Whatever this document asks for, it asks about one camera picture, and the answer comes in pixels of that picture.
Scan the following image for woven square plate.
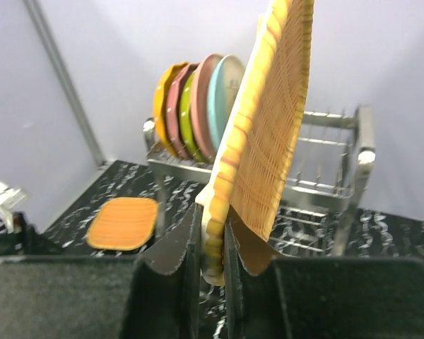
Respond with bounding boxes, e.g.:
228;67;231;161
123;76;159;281
196;0;314;286

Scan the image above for stainless steel dish rack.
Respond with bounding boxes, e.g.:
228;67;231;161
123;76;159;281
142;104;377;257

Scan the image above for beige pink leaf plate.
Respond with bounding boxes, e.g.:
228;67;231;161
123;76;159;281
191;53;223;160

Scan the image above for tan plates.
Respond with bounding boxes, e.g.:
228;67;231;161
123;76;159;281
86;197;158;251

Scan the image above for pink dotted scalloped plate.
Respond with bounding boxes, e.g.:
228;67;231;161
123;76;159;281
165;63;199;160

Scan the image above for orange dotted scalloped plate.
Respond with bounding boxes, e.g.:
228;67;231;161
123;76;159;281
153;61;188;155

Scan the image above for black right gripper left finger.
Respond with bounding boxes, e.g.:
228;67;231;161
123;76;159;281
119;203;202;339

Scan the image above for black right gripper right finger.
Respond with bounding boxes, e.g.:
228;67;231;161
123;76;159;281
223;208;292;338

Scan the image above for yellow-green dotted scalloped plate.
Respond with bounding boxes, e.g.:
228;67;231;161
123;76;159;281
179;71;205;162

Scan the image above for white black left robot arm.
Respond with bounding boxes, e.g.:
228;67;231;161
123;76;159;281
0;212;64;256

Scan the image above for beige blue leaf plate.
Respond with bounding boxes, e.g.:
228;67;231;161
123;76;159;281
206;54;245;152

